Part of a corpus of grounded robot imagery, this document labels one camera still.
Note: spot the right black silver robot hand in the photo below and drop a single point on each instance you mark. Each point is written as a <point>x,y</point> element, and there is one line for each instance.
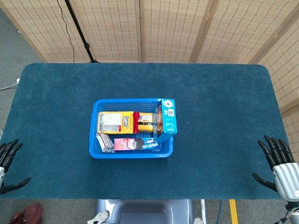
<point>287,177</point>

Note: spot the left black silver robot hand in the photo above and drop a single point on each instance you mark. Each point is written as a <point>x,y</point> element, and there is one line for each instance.
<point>7,151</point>

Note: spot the yellow red Lipo snack bag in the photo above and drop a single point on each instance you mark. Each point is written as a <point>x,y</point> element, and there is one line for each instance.
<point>112,122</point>

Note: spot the pink blue cookie pack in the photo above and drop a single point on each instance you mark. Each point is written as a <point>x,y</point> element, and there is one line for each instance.
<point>130,144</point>

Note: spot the blue carton box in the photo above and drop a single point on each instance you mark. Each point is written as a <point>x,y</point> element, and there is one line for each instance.
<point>169,121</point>

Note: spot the yellow black snack packet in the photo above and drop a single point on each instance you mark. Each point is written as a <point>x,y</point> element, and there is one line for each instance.
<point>146,128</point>

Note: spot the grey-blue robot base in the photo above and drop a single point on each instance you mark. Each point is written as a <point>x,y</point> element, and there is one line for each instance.
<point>144,212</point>

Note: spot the blue plastic perforated basket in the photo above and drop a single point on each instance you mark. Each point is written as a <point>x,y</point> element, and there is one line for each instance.
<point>130,156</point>

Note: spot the yellow floor tape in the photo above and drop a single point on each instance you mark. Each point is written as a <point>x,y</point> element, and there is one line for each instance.
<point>233,212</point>

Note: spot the dark red shoe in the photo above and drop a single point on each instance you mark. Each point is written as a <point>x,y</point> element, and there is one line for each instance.
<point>32,211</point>

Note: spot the teal carpet table mat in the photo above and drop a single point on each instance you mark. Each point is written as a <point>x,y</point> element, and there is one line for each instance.
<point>58,105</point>

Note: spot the white floor strip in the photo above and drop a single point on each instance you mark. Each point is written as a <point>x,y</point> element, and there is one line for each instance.
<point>203,210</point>

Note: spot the white red small snack packet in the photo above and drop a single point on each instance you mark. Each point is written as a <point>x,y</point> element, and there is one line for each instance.
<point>105,142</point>

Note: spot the white dotted base foot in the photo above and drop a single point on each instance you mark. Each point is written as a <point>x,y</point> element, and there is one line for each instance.
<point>197,221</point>
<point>101,215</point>

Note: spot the narrow bamboo folding screen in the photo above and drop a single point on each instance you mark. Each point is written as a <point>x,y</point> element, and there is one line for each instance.
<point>289,77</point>

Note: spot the black tripod stand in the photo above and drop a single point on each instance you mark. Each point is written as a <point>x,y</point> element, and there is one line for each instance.
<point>78,30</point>

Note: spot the wide bamboo folding screen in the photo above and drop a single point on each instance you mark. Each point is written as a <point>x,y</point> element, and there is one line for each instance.
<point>112,28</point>

